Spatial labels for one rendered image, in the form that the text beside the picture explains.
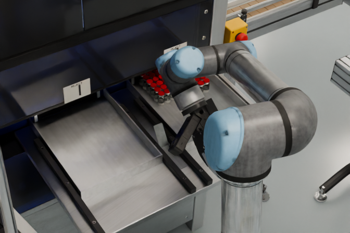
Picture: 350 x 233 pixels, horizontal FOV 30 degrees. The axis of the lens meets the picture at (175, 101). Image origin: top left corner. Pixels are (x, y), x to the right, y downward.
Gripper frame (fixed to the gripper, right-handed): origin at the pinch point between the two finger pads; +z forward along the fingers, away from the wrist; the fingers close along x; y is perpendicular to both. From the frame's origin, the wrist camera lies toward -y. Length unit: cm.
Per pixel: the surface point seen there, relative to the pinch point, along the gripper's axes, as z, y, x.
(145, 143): -17.6, -3.3, 26.1
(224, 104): -17.2, 27.4, 26.7
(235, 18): -41, 46, 26
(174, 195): -1.0, -8.0, 14.8
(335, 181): 35, 97, 87
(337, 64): -11, 111, 65
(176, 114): -21.3, 12.1, 29.7
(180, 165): -7.2, 0.2, 19.2
